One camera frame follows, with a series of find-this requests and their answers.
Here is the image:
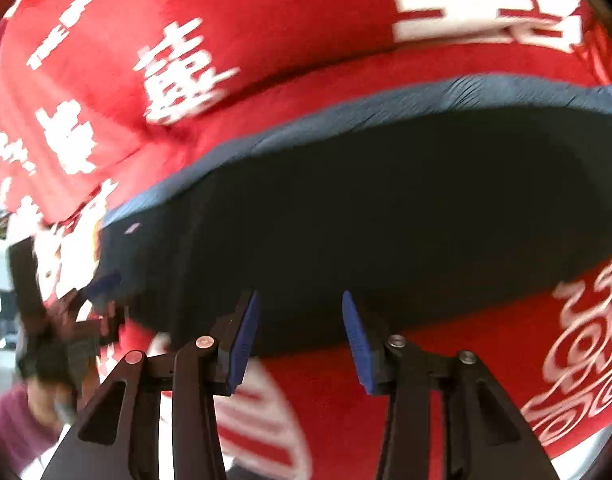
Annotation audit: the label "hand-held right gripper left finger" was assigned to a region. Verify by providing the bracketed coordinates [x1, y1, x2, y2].
[40, 289, 261, 480]

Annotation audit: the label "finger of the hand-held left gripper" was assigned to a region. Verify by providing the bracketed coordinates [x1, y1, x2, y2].
[60, 271, 124, 318]
[78, 305, 130, 348]

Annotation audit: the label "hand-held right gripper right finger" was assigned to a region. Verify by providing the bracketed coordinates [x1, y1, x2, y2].
[341, 290, 562, 480]

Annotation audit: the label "dark navy pants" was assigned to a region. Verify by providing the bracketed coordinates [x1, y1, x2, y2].
[93, 74, 612, 358]

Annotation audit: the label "person's left forearm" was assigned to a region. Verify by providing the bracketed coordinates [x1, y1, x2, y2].
[0, 377, 79, 473]

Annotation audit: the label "red printed blanket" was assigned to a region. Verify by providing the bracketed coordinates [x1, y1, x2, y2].
[0, 0, 612, 480]

